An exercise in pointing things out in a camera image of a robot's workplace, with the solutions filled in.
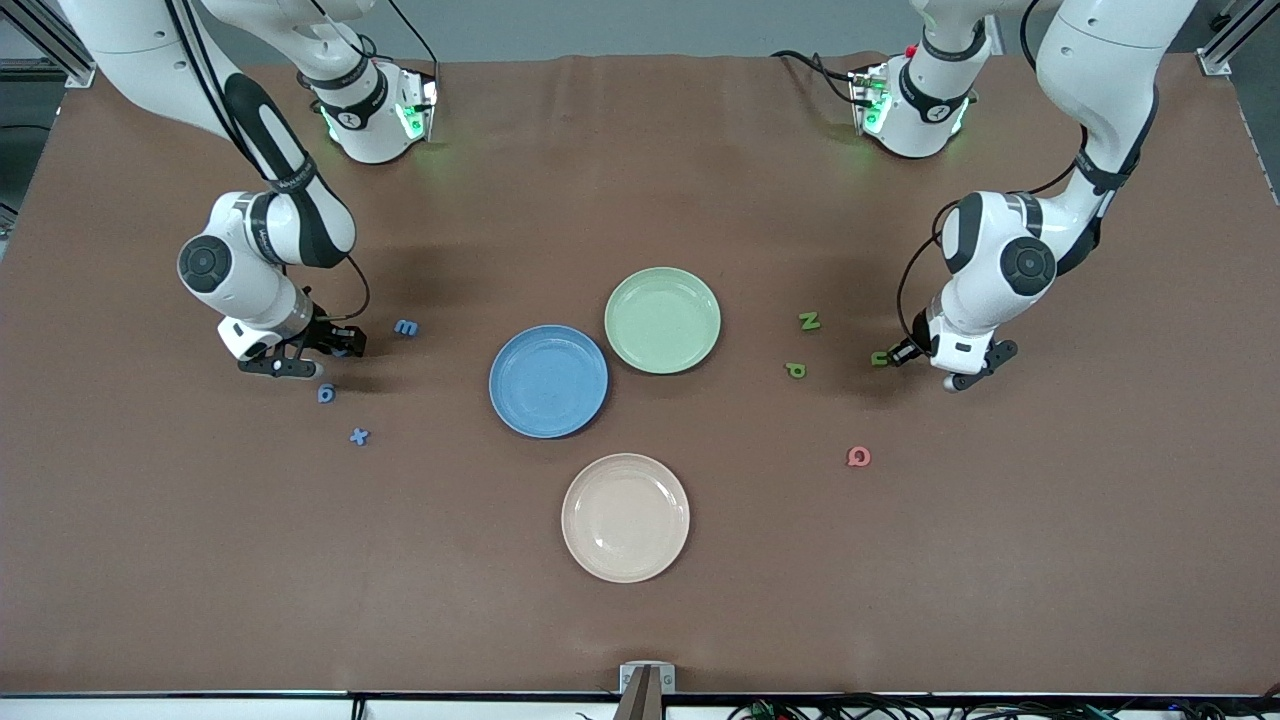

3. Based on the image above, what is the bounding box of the blue plate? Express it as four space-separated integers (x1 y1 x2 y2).
488 324 610 440

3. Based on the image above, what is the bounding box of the green plate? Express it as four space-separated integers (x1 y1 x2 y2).
604 266 723 376

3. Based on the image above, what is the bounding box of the beige plate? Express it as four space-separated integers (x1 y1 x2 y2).
561 453 691 584

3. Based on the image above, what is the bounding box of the brown table cover sheet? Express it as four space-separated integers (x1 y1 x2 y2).
0 52 1280 698

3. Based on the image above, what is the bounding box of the black arm base cable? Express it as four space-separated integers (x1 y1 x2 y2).
385 0 441 69
770 48 863 106

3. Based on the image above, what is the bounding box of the black floor cable bundle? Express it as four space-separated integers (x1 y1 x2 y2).
728 693 1280 720

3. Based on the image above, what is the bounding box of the aluminium frame post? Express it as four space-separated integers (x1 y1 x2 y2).
1197 0 1280 78
0 0 101 89

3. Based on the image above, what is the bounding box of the white table edge rail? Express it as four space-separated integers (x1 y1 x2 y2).
0 693 1280 720

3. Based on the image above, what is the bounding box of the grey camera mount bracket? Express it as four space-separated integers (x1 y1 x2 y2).
615 662 677 720

